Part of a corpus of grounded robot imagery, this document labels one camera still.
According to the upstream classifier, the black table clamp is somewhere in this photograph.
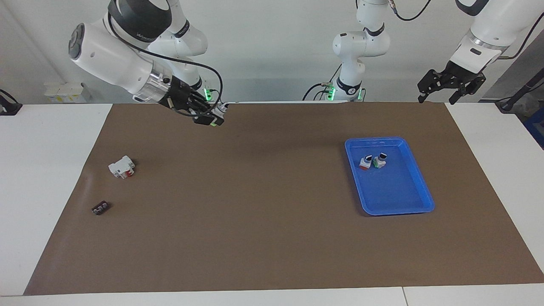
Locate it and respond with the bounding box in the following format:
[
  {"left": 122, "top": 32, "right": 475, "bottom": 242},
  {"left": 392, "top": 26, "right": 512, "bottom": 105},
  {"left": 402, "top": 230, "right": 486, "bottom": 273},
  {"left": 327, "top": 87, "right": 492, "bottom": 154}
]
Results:
[{"left": 0, "top": 89, "right": 23, "bottom": 116}]

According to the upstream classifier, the black base cable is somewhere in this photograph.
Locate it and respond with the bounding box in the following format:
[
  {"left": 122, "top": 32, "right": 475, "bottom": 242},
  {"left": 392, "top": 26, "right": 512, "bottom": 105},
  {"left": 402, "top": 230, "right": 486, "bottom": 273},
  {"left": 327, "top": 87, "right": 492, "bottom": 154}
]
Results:
[{"left": 303, "top": 64, "right": 343, "bottom": 101}]

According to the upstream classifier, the white circuit breaker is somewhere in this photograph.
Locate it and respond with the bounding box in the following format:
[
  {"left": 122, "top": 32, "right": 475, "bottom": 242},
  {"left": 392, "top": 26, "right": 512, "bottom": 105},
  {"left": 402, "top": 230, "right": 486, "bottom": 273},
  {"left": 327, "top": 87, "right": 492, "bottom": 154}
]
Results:
[{"left": 108, "top": 156, "right": 136, "bottom": 179}]

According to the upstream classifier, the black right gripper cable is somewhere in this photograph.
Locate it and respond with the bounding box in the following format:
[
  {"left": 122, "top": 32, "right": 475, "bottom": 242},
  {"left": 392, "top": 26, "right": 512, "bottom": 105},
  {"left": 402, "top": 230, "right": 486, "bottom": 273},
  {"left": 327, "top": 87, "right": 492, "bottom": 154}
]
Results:
[{"left": 107, "top": 13, "right": 224, "bottom": 118}]

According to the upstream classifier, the selector switch green orange base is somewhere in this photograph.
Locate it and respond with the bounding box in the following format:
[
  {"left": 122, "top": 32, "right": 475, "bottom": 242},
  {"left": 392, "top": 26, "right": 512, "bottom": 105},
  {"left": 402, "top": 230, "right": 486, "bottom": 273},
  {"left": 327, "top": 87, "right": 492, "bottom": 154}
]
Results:
[{"left": 209, "top": 103, "right": 229, "bottom": 127}]

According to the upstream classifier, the blue crate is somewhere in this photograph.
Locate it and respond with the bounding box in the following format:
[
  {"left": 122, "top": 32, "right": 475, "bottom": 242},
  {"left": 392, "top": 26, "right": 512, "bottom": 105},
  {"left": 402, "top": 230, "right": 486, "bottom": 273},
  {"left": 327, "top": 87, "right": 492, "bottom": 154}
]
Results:
[{"left": 524, "top": 118, "right": 544, "bottom": 150}]

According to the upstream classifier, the blue plastic tray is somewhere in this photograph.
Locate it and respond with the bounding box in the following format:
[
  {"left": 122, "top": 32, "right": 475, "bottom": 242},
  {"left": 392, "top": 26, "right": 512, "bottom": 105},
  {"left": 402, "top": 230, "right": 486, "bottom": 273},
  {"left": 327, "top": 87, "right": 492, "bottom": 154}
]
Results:
[{"left": 344, "top": 136, "right": 435, "bottom": 216}]

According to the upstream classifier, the black stand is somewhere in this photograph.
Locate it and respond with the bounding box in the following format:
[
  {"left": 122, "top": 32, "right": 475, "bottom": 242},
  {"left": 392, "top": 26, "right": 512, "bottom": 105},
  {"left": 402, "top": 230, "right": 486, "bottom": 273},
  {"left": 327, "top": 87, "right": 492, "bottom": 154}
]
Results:
[{"left": 495, "top": 68, "right": 544, "bottom": 113}]

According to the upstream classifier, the brown table mat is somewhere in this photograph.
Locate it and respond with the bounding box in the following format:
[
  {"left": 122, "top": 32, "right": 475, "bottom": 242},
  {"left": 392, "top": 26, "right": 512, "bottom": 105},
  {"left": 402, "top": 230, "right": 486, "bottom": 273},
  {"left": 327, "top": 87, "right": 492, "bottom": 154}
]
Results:
[{"left": 23, "top": 102, "right": 544, "bottom": 296}]

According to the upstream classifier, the white cardboard box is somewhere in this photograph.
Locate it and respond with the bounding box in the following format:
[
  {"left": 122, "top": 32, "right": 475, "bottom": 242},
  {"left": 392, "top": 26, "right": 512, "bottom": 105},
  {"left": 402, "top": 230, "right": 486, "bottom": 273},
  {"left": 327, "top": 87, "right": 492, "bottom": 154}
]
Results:
[{"left": 45, "top": 82, "right": 88, "bottom": 103}]

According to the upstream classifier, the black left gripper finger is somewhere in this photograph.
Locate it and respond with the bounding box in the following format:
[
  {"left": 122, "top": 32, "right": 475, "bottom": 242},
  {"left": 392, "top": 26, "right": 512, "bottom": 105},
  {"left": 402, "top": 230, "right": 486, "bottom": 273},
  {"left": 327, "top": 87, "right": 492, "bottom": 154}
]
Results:
[
  {"left": 448, "top": 76, "right": 486, "bottom": 106},
  {"left": 417, "top": 68, "right": 445, "bottom": 104}
]

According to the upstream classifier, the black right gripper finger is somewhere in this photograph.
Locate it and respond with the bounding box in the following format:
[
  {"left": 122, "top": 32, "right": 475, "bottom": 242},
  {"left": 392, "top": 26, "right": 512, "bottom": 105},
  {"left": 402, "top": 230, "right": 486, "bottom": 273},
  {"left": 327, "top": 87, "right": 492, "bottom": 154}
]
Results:
[
  {"left": 192, "top": 94, "right": 222, "bottom": 114},
  {"left": 192, "top": 111, "right": 218, "bottom": 127}
]

